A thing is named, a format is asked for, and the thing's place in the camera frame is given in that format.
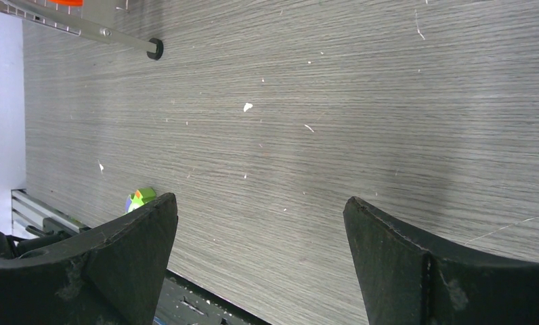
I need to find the metal two-tier dish rack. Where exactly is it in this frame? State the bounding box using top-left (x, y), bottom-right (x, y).
top-left (0, 0), bottom-right (164, 60)

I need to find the green owl puzzle piece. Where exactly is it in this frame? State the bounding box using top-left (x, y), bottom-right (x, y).
top-left (125, 188), bottom-right (156, 214)

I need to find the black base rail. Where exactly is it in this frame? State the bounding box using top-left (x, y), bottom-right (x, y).
top-left (11, 190), bottom-right (268, 325)

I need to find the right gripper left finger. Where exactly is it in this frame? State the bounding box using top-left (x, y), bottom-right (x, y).
top-left (0, 193), bottom-right (178, 324)

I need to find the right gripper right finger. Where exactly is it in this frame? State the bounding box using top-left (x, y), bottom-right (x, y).
top-left (343, 197), bottom-right (539, 324)

